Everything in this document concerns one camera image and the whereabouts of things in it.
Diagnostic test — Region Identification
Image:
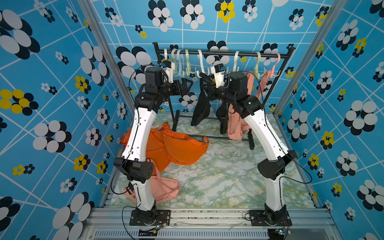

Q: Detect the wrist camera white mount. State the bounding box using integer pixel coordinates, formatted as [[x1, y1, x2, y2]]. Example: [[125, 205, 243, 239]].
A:
[[211, 63, 225, 88], [162, 60, 176, 84]]

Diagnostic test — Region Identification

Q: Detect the pale green hook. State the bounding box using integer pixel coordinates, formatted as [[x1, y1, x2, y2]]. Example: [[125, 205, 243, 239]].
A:
[[185, 50, 195, 76], [254, 52, 266, 81], [171, 48, 180, 77]]

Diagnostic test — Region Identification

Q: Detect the black metal clothes rack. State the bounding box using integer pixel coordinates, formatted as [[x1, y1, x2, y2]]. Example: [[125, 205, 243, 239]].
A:
[[153, 42, 296, 150]]

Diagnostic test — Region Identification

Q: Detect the black bag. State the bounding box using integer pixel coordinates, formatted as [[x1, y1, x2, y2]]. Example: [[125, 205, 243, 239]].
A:
[[216, 102, 229, 135], [191, 89, 211, 127]]

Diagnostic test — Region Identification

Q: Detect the white hook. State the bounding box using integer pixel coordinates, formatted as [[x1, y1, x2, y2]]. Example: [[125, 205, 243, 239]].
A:
[[232, 51, 240, 72], [162, 49, 172, 68], [196, 50, 206, 79]]

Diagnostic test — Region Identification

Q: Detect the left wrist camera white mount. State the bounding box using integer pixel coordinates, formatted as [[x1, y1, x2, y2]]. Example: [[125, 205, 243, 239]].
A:
[[162, 60, 176, 84]]

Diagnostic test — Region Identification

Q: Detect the orange bag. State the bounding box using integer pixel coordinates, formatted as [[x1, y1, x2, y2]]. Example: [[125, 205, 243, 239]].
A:
[[163, 131, 210, 166], [120, 122, 173, 176]]

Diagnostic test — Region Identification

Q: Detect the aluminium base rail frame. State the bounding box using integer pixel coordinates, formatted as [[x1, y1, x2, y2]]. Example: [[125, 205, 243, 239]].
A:
[[81, 208, 342, 240]]

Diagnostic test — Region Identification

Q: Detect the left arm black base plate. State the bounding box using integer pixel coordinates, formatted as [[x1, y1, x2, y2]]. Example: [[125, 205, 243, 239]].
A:
[[129, 209, 171, 226]]

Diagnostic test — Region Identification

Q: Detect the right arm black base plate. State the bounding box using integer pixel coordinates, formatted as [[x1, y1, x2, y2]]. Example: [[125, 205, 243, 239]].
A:
[[248, 207, 292, 227]]

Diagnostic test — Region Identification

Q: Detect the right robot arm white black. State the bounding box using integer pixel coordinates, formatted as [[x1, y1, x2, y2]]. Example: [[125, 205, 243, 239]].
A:
[[199, 72, 297, 226]]

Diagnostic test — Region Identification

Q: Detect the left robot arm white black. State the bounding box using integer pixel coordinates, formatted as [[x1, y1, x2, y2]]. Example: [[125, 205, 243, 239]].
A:
[[114, 67, 182, 226]]

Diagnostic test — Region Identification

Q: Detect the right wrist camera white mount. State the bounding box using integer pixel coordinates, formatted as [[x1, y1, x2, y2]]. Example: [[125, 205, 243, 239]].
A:
[[211, 63, 225, 88]]

